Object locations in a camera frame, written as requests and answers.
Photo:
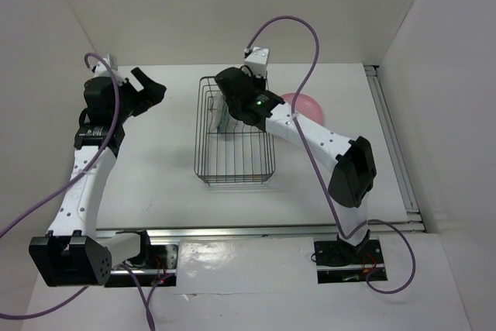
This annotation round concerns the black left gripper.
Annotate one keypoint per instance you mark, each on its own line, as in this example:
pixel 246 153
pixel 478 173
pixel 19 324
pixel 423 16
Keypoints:
pixel 152 94

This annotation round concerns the pink plastic plate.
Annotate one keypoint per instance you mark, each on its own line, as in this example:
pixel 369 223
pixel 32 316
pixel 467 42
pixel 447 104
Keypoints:
pixel 310 108

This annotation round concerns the clear glass plate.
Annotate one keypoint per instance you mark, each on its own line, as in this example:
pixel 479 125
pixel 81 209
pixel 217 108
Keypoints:
pixel 218 113

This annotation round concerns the blue green patterned plate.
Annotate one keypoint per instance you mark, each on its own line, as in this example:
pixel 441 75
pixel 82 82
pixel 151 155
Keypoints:
pixel 224 119

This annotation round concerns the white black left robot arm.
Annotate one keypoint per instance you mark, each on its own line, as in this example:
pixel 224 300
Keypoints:
pixel 69 254

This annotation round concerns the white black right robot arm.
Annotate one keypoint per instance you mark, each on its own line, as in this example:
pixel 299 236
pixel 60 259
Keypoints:
pixel 350 162

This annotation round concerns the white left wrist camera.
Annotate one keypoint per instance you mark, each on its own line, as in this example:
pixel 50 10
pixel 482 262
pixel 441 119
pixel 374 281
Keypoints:
pixel 112 62

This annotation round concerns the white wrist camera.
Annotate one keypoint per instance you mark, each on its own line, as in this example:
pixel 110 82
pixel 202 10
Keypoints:
pixel 256 60
pixel 112 62

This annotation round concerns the dark wire dish rack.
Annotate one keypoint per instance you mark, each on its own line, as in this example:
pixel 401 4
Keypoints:
pixel 242 155

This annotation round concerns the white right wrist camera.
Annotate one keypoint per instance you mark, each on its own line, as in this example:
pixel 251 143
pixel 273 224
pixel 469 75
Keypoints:
pixel 256 60

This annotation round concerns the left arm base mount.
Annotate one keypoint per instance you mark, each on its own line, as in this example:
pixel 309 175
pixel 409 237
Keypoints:
pixel 147 265

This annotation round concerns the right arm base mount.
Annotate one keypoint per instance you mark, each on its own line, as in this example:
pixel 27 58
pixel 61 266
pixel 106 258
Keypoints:
pixel 333 267

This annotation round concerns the aluminium side rail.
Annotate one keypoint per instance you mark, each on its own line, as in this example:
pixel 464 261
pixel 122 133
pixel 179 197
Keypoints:
pixel 414 217

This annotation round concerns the aluminium front rail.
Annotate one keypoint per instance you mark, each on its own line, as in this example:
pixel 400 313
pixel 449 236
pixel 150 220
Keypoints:
pixel 259 231

